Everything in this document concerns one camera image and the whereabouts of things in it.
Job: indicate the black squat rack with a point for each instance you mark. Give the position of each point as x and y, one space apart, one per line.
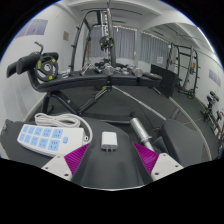
195 66

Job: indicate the brown wall panel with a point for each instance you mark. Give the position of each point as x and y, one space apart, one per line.
66 36

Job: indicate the black yellow-marked weight plate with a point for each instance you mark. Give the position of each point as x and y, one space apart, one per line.
41 71

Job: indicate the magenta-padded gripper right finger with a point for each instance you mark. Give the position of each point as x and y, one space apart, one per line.
163 165

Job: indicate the grey window curtain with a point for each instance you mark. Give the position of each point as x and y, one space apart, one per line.
153 48
125 43

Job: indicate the small black weight plate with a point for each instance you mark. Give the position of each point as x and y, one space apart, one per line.
106 42

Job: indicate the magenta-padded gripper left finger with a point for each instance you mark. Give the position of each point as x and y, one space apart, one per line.
60 165

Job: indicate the white power strip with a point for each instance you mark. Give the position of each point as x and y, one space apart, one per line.
40 138

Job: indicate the chrome dumbbells group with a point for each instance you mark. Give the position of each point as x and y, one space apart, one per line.
133 70

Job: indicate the silver barbell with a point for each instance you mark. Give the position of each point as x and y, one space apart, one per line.
141 133

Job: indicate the black power rack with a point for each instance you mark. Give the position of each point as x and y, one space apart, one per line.
110 33

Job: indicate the black padded bench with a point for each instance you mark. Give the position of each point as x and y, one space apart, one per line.
110 166

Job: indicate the white charger block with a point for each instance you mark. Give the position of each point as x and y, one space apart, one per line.
109 140

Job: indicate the black weight bench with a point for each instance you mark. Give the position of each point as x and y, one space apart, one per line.
93 80

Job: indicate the black box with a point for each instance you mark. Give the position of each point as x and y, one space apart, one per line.
165 81

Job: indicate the small purple wall poster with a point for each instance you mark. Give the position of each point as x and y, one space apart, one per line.
214 77

